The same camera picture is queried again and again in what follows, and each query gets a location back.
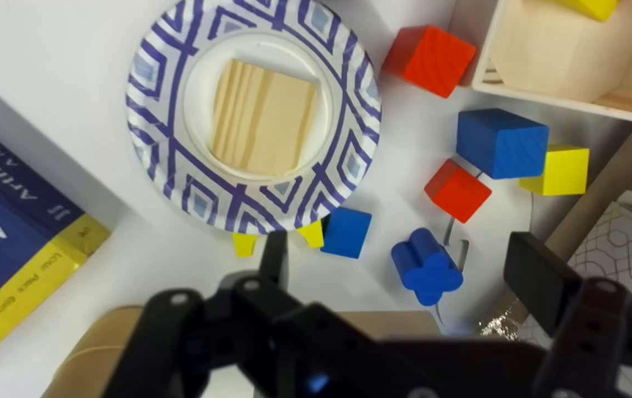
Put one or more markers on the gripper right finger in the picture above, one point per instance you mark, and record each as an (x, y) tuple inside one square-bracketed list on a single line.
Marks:
[(586, 331)]

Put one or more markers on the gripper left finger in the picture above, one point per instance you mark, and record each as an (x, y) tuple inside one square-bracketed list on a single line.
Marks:
[(249, 331)]

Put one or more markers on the small yellow wooden block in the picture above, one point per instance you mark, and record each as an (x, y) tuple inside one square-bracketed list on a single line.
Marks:
[(245, 244)]

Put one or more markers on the blue flower-shaped wooden block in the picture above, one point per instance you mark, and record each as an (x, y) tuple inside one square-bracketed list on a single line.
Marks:
[(426, 268)]

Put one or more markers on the small red wooden block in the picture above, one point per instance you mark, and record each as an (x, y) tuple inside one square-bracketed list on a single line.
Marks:
[(456, 190)]

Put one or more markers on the large blue wooden block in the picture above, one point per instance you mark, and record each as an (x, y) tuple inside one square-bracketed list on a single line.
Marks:
[(501, 143)]

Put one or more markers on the blue patterned paper bowl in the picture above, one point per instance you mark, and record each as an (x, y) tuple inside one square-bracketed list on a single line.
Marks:
[(343, 138)]

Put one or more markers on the flat square natural wood block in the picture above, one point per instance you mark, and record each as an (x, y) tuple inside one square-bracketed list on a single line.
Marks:
[(263, 116)]

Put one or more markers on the blue and yellow book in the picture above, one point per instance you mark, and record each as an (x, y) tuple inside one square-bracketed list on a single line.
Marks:
[(6, 249)]

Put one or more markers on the large natural wood block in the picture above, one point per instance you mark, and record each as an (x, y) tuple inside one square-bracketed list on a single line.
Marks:
[(559, 50)]

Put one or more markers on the large red wooden block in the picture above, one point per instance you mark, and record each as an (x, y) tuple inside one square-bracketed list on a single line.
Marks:
[(429, 58)]

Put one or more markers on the white gold hexagon patterned box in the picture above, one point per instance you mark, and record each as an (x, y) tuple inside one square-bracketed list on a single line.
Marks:
[(625, 243)]

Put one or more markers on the small blue wooden cube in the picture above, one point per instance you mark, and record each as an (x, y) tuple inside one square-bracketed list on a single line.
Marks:
[(346, 232)]

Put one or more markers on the brown cardboard tube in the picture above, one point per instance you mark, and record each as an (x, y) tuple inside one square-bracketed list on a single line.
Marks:
[(94, 354)]

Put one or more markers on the yellow wooden cube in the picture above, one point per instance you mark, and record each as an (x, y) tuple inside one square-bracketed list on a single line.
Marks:
[(564, 171)]

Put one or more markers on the white wooden tray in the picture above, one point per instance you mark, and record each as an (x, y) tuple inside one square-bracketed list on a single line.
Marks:
[(484, 72)]

